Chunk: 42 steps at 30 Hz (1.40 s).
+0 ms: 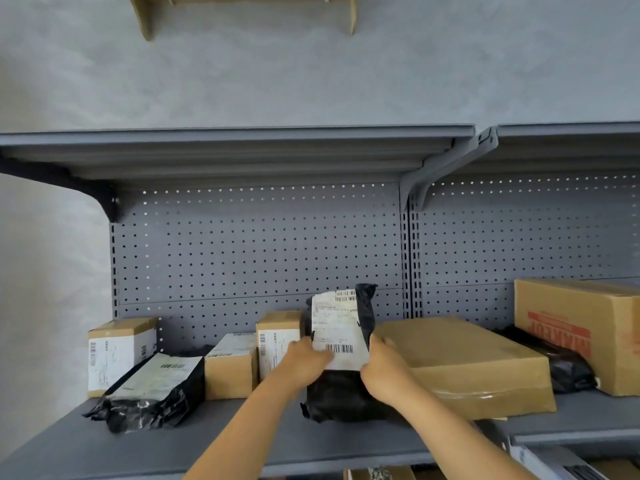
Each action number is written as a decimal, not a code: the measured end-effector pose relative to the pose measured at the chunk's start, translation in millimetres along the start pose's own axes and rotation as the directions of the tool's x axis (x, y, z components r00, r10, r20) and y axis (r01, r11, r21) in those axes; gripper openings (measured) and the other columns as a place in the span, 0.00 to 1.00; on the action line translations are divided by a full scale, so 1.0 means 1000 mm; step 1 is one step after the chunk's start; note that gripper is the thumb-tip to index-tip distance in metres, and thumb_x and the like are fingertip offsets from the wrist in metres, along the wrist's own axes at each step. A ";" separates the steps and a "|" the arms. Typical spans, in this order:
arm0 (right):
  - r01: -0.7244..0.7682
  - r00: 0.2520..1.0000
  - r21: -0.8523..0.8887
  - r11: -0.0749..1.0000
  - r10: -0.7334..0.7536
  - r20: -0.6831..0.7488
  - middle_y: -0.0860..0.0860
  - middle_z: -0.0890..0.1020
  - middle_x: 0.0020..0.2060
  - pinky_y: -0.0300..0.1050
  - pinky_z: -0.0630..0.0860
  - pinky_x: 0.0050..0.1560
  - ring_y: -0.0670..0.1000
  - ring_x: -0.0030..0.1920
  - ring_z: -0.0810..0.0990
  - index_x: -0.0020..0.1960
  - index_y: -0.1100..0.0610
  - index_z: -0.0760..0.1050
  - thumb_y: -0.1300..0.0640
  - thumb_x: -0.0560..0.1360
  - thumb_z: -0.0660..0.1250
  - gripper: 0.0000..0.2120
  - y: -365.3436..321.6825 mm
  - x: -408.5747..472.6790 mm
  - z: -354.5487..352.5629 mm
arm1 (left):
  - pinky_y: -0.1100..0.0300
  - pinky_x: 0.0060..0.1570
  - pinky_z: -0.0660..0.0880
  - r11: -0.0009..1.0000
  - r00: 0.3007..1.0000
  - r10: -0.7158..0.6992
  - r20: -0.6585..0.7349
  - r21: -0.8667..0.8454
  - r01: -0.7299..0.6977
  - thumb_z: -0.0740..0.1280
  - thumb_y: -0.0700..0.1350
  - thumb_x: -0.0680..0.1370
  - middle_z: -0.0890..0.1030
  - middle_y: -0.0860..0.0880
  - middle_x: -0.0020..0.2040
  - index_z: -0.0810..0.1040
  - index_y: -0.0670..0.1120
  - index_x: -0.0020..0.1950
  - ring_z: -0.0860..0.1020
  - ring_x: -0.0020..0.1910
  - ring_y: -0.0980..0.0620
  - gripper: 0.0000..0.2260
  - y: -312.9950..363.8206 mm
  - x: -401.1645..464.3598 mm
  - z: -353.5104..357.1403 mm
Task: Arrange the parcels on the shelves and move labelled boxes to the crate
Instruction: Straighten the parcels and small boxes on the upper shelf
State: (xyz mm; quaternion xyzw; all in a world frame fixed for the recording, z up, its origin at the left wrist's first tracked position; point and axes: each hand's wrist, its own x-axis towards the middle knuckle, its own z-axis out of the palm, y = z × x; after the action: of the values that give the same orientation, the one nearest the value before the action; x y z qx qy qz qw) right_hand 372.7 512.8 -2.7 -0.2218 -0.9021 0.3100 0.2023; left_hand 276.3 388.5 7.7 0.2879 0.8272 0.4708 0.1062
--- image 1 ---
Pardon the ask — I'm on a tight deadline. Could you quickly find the person's left hand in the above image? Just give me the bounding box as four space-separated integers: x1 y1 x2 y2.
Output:
277 336 335 394

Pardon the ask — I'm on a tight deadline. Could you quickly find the person's right hand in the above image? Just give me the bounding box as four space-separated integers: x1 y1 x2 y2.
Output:
360 333 427 406

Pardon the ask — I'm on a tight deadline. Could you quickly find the black mailer bag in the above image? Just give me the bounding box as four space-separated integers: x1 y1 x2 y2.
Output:
82 352 206 435
300 283 402 425

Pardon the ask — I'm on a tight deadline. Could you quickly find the person's right forearm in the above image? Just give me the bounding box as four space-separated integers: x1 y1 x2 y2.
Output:
372 384 538 480

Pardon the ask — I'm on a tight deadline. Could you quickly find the person's left forearm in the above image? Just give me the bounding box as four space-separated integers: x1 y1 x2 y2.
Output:
182 376 307 480

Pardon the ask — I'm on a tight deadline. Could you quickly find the small upright cardboard box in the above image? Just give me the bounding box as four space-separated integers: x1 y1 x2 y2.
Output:
256 310 306 383

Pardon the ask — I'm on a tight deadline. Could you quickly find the small low cardboard box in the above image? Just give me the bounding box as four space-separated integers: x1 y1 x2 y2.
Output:
204 333 260 401

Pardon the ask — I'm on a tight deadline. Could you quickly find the large flat cardboard box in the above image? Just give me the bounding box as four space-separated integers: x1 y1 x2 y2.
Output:
372 316 558 421

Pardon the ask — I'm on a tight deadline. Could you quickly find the long grey metal lower shelf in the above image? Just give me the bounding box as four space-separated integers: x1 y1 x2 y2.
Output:
0 392 510 480

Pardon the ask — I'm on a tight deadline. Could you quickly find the long grey metal shelf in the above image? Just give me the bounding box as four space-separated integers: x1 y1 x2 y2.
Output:
0 124 477 184
0 392 510 480

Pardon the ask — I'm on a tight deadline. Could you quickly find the brown carton with open flap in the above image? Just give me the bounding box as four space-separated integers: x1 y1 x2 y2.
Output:
343 465 417 480

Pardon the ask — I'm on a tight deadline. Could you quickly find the wide grey pegboard panel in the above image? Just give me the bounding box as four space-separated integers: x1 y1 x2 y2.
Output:
109 182 407 356

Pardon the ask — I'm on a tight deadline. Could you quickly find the black mailer bag, wide label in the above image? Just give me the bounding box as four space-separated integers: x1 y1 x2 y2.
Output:
82 352 206 435

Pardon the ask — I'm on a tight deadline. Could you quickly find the plain black plastic bag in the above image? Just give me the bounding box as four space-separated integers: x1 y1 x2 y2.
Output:
494 325 599 394

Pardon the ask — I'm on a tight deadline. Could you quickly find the narrow grey pegboard panel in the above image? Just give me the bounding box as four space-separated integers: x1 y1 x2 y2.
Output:
414 171 640 331

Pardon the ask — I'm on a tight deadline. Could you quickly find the labelled cardboard box, white wrap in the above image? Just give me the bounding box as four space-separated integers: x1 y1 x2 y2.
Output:
87 317 159 398

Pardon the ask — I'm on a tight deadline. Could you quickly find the white parcel packet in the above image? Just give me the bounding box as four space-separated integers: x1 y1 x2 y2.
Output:
509 444 610 480

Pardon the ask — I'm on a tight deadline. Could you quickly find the short grey metal lower shelf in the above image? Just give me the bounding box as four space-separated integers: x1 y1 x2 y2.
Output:
504 389 640 446

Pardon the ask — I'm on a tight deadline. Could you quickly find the short grey metal shelf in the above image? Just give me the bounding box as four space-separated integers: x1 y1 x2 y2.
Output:
479 122 640 176
504 389 640 446

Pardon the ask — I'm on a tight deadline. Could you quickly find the red printed cardboard box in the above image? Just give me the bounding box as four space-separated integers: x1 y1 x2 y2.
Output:
513 278 640 397

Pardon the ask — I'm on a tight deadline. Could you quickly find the long grey metal upper shelf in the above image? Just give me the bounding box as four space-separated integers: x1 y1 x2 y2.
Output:
0 124 477 184

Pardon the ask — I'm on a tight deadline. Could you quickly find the short grey metal upper shelf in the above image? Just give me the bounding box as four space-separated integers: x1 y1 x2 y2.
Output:
479 122 640 176

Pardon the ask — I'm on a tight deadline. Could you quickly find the grey slotted upright post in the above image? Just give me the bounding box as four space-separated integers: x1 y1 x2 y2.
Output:
400 184 424 320

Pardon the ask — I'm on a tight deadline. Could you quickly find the grey shelf bracket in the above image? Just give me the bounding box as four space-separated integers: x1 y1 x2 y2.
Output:
399 127 499 213

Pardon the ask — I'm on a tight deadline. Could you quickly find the black shelf bracket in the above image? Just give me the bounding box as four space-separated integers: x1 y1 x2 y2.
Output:
0 156 122 223

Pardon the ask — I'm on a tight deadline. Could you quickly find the wooden wall shelf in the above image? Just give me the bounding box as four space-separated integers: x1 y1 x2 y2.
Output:
127 0 358 42

